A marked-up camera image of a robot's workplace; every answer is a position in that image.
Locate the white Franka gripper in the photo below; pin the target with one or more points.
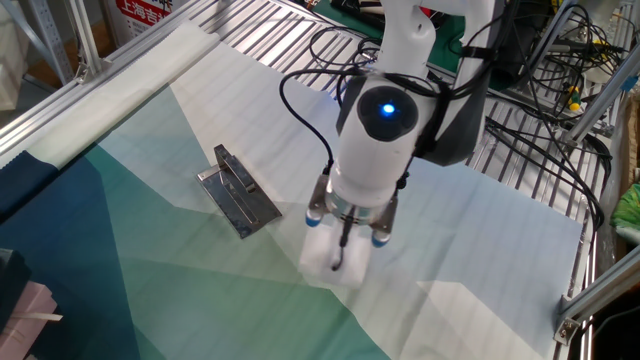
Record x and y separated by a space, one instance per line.
357 250

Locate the white toilet paper roll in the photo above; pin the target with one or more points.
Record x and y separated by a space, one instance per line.
312 265

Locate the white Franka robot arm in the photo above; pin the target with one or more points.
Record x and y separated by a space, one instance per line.
370 165

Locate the shiny metal toilet paper holder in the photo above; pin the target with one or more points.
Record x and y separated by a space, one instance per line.
240 205

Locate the grey wrist sensor box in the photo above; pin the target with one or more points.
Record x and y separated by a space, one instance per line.
314 218
381 239

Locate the blue green white tablecloth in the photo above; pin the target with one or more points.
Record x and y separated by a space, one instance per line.
200 300

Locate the black flat device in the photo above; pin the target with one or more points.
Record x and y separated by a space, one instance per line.
515 50

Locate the green plastic bag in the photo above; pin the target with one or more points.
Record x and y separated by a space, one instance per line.
627 215

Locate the white box with red print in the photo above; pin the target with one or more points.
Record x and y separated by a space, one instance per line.
145 15

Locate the pink gift box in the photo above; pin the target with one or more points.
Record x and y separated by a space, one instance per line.
25 325

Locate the grey perforated shelf upright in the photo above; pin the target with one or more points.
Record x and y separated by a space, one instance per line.
50 40

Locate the aluminium frame beam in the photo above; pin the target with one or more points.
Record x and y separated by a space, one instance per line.
600 292

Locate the aluminium table side rail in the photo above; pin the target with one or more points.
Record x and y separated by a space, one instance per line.
135 42

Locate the aluminium frame post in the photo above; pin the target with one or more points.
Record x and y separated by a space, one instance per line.
605 95
85 35

